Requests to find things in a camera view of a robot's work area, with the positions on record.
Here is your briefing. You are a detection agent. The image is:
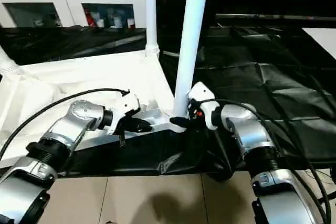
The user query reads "black mat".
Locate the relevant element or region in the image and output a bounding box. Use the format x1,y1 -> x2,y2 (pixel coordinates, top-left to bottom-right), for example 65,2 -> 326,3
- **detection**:
0,18 -> 336,183

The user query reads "long metal rod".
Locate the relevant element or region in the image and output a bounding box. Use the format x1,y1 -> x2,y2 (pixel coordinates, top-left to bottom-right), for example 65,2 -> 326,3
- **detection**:
215,13 -> 336,23

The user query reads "white plastic table top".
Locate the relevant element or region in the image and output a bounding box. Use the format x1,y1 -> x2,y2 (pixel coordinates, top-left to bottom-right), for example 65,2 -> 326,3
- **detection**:
0,50 -> 190,170

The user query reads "white sheet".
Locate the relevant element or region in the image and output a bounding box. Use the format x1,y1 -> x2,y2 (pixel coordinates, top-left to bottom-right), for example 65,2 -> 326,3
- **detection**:
301,27 -> 336,60

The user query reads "white plastic table leg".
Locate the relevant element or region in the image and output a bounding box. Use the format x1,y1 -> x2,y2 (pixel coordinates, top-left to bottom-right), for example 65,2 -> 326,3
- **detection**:
172,0 -> 212,119
0,45 -> 24,76
143,0 -> 160,59

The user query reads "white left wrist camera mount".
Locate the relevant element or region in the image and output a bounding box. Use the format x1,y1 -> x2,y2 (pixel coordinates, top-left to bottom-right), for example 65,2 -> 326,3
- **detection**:
106,92 -> 142,136

